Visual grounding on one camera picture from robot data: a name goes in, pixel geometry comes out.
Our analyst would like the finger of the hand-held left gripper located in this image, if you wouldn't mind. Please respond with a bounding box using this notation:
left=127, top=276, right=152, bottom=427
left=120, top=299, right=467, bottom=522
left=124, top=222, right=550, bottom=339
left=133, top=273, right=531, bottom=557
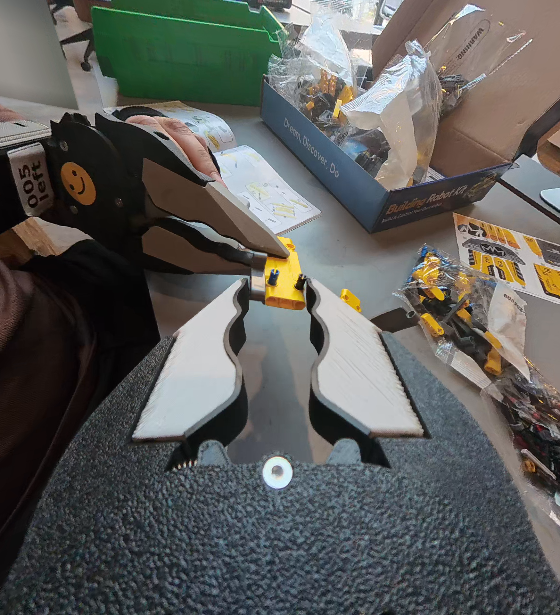
left=143, top=159, right=292, bottom=260
left=141, top=220, right=268, bottom=276

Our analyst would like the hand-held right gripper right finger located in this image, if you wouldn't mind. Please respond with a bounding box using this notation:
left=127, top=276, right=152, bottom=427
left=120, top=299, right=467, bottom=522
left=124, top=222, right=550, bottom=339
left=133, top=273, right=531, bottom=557
left=305, top=279, right=426, bottom=445

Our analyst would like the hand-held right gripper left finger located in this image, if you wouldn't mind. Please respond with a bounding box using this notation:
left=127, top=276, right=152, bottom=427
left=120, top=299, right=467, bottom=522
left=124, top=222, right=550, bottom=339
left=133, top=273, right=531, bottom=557
left=132, top=278, right=251, bottom=447

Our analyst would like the yellow panel with grey beam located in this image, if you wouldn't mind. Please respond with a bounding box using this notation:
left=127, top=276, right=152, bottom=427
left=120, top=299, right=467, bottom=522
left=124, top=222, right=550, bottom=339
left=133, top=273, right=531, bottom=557
left=250, top=235, right=309, bottom=310

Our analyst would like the grey desk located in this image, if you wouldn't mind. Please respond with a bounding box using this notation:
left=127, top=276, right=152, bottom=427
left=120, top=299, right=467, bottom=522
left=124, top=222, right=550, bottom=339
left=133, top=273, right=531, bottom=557
left=76, top=94, right=560, bottom=615

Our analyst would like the person's left hand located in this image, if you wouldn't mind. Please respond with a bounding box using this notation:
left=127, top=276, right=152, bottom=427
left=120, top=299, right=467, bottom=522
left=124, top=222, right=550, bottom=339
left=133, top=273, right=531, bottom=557
left=125, top=115, right=226, bottom=187

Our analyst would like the grey curved panel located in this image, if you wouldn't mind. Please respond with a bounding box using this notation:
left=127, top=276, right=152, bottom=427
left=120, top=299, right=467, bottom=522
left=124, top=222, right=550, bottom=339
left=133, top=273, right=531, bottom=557
left=370, top=307, right=421, bottom=333

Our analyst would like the instruction booklet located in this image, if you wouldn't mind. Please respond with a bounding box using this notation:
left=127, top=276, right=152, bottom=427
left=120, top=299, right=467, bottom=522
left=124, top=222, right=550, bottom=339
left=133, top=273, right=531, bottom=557
left=104, top=101, right=322, bottom=236

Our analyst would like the black office chair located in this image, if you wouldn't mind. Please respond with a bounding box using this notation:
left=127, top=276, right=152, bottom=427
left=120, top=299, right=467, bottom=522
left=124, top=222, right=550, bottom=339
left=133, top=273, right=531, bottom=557
left=49, top=0, right=98, bottom=73

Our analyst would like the bag of yellow grey parts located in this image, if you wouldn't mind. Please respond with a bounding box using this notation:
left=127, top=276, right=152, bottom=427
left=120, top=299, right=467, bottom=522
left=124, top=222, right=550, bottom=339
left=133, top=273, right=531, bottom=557
left=392, top=244, right=533, bottom=391

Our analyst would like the green plastic bin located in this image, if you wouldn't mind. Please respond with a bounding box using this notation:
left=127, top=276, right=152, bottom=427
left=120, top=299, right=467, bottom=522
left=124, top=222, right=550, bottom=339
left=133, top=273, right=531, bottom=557
left=90, top=6, right=283, bottom=107
left=109, top=0, right=288, bottom=37

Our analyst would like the blue cardboard kit box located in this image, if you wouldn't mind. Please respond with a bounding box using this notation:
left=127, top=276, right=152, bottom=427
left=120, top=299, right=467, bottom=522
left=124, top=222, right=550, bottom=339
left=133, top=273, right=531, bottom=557
left=260, top=0, right=560, bottom=234

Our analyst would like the person's brown clothing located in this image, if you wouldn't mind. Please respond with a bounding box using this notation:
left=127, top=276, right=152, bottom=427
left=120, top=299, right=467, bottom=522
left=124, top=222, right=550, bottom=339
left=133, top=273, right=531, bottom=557
left=0, top=240, right=161, bottom=582

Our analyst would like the yellow black sticker sheet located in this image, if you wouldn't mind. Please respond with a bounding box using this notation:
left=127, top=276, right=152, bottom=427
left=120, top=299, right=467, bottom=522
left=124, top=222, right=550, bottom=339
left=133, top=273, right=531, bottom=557
left=453, top=213, right=560, bottom=308

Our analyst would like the bag of black red parts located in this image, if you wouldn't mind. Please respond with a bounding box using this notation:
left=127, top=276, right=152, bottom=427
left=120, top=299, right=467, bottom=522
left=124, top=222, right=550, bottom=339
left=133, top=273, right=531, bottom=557
left=482, top=356, right=560, bottom=563

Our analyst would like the clear bag of yellow parts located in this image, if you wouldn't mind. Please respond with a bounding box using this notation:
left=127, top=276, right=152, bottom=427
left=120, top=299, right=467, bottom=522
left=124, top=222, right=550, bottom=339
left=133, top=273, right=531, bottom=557
left=267, top=0, right=374, bottom=145

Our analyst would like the crumpled clear plastic bag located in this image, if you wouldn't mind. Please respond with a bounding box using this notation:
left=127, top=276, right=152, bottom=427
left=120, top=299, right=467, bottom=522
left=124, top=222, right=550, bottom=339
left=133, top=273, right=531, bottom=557
left=340, top=41, right=443, bottom=190

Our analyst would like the black flat board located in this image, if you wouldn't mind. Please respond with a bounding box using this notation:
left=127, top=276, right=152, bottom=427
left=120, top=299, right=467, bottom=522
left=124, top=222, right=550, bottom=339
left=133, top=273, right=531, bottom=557
left=498, top=154, right=560, bottom=241

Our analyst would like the clear bag with black print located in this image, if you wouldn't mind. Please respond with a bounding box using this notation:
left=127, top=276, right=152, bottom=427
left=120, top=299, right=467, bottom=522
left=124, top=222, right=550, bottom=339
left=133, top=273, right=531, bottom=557
left=424, top=4, right=535, bottom=116

